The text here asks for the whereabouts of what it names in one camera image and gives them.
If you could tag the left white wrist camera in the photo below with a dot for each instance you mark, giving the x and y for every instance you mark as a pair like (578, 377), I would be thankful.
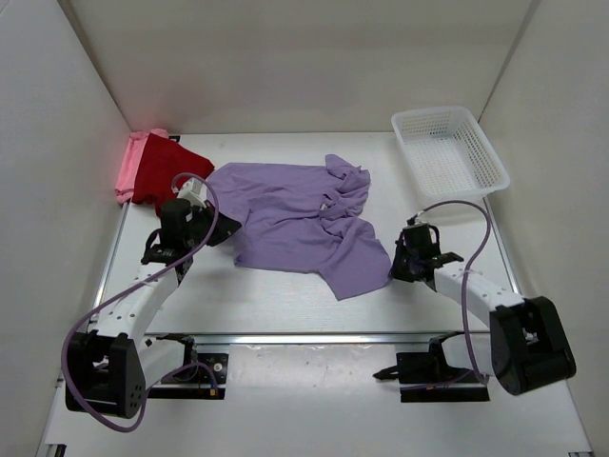
(193, 191)

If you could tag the pink t shirt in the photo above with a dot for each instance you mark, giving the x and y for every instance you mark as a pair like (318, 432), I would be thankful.
(125, 184)

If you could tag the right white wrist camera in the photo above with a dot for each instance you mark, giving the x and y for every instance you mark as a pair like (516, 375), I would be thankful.
(416, 220)

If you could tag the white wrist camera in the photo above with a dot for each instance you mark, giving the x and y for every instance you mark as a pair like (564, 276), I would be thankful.
(193, 191)
(416, 220)

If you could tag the lavender garment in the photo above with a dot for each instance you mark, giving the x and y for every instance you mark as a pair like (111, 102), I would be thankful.
(304, 219)

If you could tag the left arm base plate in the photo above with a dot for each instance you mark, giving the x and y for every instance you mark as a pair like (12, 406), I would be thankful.
(198, 383)

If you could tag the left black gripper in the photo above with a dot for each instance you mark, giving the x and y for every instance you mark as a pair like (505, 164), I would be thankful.
(224, 227)

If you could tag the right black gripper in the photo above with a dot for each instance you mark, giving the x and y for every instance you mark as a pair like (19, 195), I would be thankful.
(396, 269)

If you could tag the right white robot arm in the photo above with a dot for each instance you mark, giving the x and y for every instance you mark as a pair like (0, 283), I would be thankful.
(516, 340)

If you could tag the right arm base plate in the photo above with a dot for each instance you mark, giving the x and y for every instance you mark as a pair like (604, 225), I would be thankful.
(423, 381)

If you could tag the red t shirt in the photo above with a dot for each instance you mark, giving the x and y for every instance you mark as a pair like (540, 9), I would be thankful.
(161, 161)

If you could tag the white plastic basket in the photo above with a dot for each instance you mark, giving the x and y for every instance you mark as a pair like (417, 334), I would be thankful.
(448, 155)

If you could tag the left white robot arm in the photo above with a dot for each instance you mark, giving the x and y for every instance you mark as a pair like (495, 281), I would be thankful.
(110, 368)

